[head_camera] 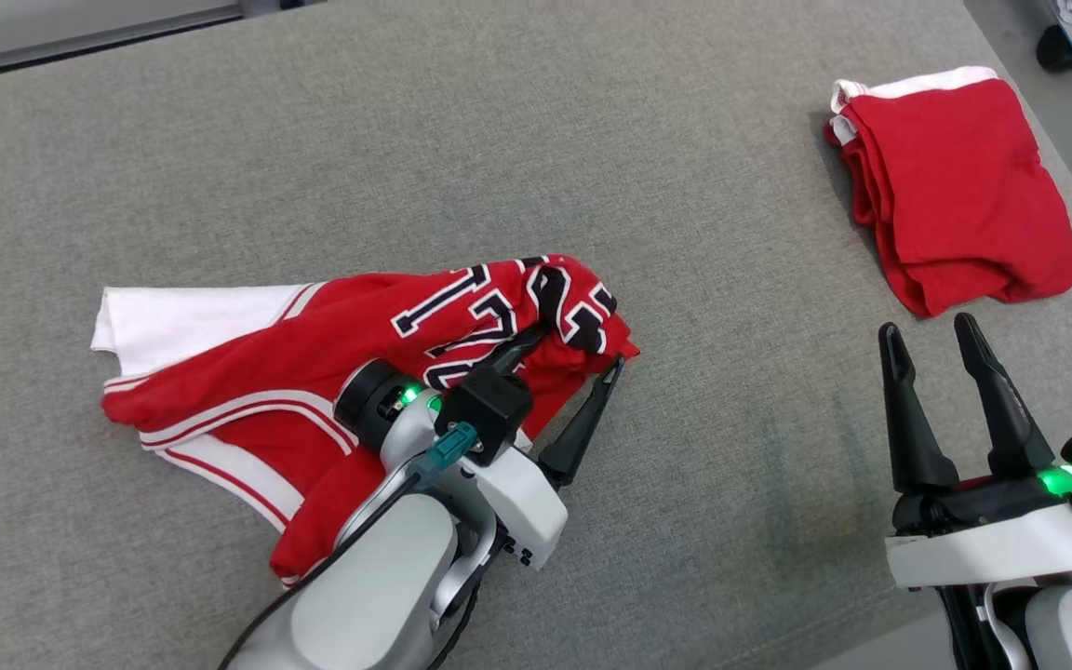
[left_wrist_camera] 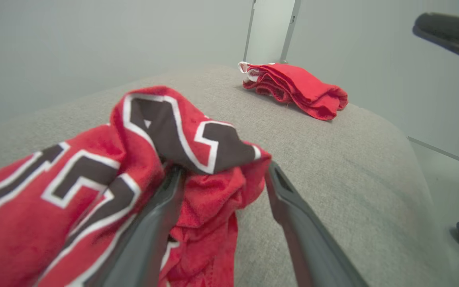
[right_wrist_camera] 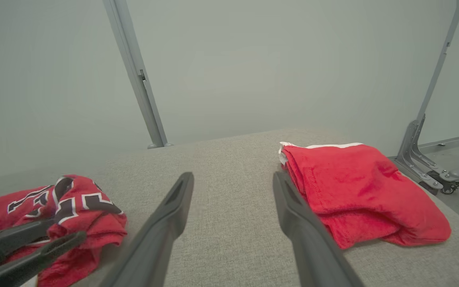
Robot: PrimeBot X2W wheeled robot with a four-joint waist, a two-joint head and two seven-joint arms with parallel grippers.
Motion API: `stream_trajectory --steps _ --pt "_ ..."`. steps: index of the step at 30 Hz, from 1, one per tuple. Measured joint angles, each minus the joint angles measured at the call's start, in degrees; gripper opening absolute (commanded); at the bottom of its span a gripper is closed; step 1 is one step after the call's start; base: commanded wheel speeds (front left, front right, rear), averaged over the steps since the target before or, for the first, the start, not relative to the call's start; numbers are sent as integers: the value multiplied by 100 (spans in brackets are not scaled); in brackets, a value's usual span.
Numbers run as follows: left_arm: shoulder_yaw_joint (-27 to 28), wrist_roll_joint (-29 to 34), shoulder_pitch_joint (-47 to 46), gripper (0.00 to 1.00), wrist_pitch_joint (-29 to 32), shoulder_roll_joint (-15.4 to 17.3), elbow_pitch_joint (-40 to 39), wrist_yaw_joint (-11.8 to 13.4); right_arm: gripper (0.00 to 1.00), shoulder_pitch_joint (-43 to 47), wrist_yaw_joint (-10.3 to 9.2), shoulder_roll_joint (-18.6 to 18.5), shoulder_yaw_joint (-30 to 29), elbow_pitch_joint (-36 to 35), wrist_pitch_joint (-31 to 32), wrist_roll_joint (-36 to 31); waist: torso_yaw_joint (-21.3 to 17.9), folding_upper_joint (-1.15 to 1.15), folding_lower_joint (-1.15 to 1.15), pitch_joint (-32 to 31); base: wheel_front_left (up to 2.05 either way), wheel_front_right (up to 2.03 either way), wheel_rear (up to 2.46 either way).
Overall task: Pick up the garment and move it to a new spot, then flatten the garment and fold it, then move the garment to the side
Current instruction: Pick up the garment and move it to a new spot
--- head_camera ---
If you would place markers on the red basketball jersey number 23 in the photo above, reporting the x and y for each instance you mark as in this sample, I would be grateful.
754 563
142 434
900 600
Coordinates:
313 344

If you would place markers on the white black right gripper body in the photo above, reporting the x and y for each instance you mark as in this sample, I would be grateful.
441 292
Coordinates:
983 540

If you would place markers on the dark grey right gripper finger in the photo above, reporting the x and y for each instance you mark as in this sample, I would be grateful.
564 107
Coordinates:
1006 409
913 419

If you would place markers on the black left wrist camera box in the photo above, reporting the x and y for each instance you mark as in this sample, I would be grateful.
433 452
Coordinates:
488 409

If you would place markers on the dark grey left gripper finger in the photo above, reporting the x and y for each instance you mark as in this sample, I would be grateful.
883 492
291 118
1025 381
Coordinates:
582 423
515 349

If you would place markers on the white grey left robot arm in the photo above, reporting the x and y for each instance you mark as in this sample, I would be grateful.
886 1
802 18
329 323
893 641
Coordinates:
378 577

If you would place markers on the dark grey floor rail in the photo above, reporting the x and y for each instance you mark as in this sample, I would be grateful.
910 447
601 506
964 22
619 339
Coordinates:
89 37

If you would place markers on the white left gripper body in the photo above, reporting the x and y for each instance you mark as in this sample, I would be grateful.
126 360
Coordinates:
513 493

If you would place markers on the red shorts with white stripe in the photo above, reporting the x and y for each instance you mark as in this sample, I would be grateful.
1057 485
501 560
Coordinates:
955 186

